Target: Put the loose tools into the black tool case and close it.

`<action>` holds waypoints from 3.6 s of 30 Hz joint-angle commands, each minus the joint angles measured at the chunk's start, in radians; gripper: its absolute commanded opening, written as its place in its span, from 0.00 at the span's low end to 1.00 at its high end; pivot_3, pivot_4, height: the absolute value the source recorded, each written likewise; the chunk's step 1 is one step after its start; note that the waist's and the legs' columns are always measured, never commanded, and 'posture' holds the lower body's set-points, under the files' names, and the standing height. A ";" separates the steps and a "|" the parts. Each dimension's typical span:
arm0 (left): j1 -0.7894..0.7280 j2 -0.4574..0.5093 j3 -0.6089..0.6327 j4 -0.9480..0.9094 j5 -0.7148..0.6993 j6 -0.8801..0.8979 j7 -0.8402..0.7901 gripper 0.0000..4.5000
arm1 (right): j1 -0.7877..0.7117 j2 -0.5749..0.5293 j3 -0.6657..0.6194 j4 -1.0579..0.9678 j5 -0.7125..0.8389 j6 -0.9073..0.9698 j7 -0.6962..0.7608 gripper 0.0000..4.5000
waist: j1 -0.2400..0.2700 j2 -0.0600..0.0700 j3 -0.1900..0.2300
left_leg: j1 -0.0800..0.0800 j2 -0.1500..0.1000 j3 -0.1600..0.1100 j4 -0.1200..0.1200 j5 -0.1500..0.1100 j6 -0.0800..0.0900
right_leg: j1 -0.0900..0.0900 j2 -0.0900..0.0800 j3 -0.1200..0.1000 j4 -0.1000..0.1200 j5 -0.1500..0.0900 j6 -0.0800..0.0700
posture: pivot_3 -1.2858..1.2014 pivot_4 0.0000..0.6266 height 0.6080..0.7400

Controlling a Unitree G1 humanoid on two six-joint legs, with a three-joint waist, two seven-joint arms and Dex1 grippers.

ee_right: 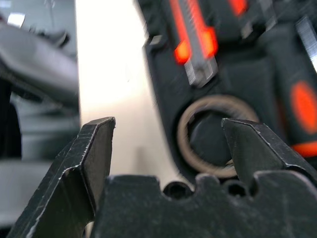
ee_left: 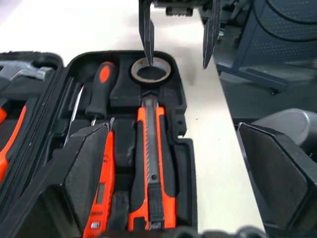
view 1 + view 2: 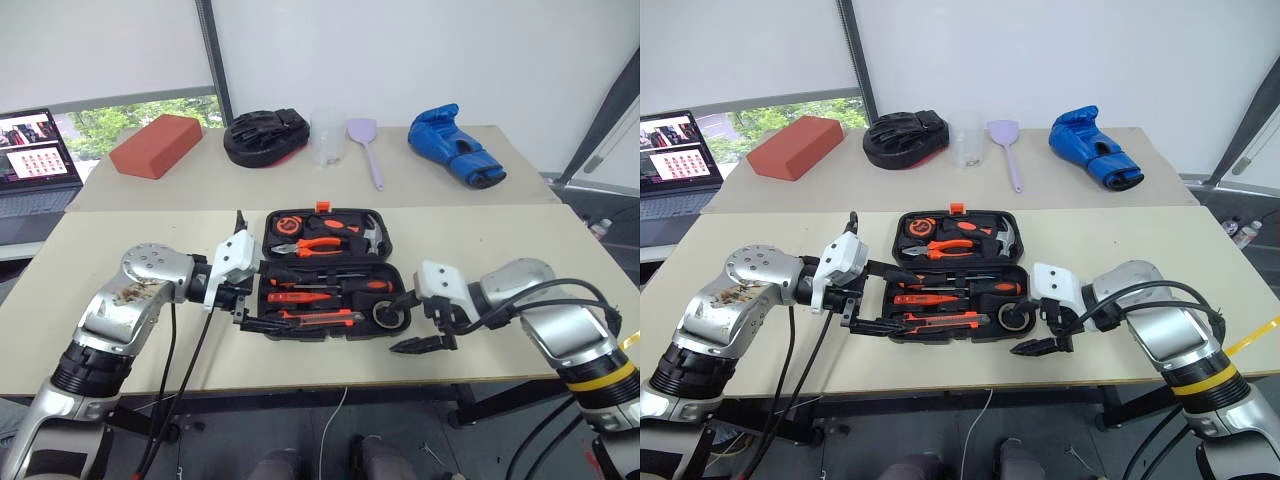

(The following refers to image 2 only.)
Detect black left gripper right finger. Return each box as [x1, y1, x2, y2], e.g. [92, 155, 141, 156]
[236, 122, 317, 231]

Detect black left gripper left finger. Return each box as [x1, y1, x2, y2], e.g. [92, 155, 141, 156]
[0, 122, 111, 238]

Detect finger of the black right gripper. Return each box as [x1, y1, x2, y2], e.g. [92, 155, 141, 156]
[138, 0, 156, 66]
[202, 0, 223, 69]

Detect black electrical tape roll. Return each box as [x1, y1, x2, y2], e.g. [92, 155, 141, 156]
[130, 56, 172, 88]

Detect orange voltage tester pen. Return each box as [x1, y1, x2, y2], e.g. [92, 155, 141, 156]
[82, 116, 116, 238]

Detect short orange black screwdriver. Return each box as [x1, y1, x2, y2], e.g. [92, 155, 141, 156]
[85, 61, 117, 126]

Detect orange black utility knife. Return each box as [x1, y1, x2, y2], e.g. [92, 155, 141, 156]
[127, 95, 179, 232]

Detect black tool case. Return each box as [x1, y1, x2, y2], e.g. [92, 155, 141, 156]
[0, 50, 199, 238]

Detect grey rounded robot body shell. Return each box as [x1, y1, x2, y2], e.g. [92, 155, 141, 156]
[252, 108, 317, 159]

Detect blue grey perforated cabinet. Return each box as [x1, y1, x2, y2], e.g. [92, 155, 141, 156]
[216, 0, 317, 96]

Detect silver claw hammer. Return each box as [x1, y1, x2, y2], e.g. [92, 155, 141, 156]
[0, 60, 52, 86]

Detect orange handled pliers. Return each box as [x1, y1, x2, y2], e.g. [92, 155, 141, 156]
[0, 104, 28, 185]

